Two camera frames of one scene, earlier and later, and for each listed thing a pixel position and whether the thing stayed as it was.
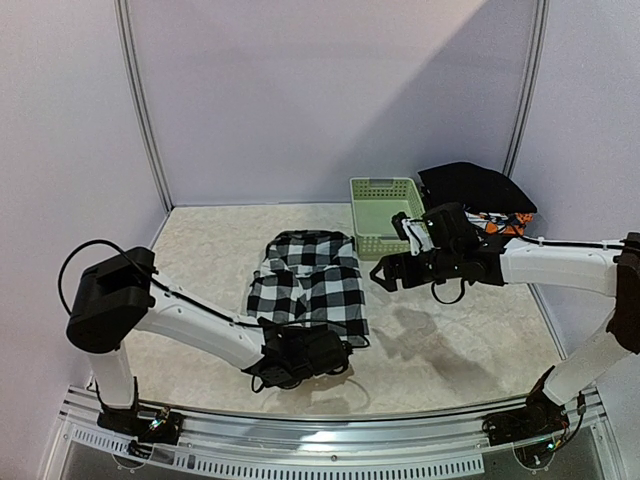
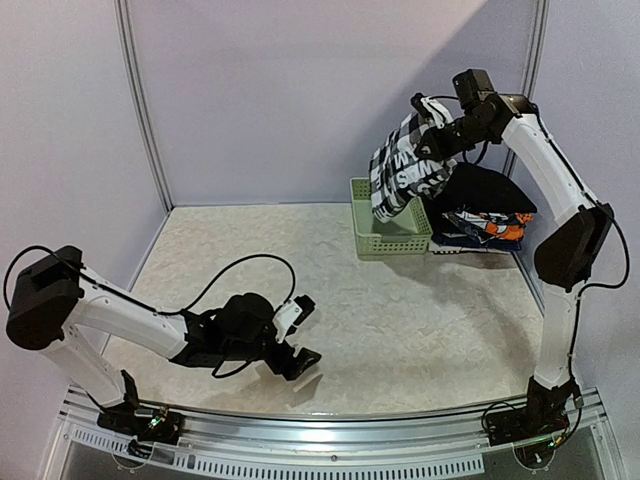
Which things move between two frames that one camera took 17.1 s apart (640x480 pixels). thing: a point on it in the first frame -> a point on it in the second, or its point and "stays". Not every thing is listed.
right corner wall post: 535,60 stays
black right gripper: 400,272 -> 433,138
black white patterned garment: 312,278 -> 397,172
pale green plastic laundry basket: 375,201 stays
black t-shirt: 479,188 stays
